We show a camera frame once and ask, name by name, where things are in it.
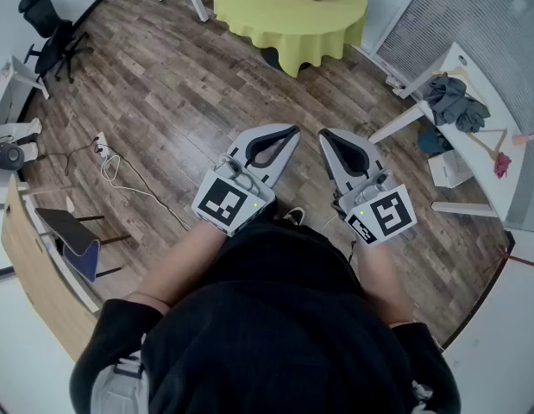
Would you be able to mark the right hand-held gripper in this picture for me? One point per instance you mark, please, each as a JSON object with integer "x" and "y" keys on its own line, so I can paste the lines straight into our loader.
{"x": 389, "y": 214}

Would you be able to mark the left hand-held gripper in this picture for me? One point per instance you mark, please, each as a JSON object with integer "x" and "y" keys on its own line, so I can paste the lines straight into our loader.
{"x": 217, "y": 201}

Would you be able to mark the person's left forearm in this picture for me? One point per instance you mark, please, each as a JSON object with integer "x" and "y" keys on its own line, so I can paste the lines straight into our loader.
{"x": 180, "y": 261}

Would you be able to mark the person's right forearm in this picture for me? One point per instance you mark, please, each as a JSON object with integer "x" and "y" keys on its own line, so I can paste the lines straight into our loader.
{"x": 381, "y": 278}

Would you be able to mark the wooden clothes hanger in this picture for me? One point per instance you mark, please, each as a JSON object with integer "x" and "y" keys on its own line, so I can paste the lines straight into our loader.
{"x": 458, "y": 72}
{"x": 493, "y": 145}

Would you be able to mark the person's shoe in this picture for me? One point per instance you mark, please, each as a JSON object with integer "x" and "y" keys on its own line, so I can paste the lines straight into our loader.
{"x": 294, "y": 216}

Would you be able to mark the dark teal bag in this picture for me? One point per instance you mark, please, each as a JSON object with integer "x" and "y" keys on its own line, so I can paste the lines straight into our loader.
{"x": 432, "y": 140}

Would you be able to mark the white plastic basket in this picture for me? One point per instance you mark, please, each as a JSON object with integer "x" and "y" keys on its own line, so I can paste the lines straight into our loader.
{"x": 450, "y": 168}

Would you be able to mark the grey crumpled garment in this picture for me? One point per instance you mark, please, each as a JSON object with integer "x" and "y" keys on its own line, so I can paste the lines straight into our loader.
{"x": 447, "y": 97}

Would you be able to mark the long white desk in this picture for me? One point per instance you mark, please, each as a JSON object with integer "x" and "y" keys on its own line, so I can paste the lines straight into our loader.
{"x": 478, "y": 145}

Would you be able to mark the round table yellow-green tablecloth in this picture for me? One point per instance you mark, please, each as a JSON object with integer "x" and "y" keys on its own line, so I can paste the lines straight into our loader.
{"x": 292, "y": 20}

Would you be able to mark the red cloth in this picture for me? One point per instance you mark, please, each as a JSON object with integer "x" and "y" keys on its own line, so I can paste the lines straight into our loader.
{"x": 503, "y": 165}

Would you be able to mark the white power strip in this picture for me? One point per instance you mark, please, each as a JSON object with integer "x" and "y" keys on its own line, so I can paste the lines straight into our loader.
{"x": 102, "y": 145}

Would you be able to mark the person's black-clothed body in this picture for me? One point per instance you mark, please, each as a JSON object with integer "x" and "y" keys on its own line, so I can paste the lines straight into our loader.
{"x": 271, "y": 326}

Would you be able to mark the dark bent-wood chair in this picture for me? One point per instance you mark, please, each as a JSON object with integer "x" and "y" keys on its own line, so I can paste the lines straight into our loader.
{"x": 72, "y": 235}

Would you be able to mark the black office chair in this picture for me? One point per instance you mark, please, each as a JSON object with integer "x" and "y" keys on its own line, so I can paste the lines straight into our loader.
{"x": 51, "y": 45}

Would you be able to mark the white fabric bundle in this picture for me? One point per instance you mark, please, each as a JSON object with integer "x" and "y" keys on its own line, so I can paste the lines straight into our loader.
{"x": 16, "y": 129}

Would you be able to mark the small white desk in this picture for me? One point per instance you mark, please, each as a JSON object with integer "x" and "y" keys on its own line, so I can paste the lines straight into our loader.
{"x": 20, "y": 80}

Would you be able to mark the light wooden cabinet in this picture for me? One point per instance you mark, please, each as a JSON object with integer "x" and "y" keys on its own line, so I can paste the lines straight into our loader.
{"x": 38, "y": 265}

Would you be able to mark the black round device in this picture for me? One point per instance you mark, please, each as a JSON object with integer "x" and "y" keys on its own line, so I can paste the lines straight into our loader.
{"x": 8, "y": 155}

